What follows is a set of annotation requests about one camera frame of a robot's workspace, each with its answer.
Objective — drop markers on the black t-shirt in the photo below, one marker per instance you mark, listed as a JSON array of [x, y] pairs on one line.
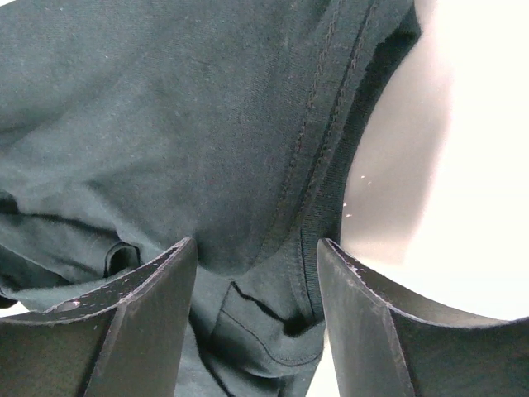
[[127, 126]]

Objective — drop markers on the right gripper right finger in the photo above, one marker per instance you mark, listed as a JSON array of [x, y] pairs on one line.
[[387, 340]]

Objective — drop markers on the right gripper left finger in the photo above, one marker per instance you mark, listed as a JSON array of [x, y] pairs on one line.
[[121, 339]]

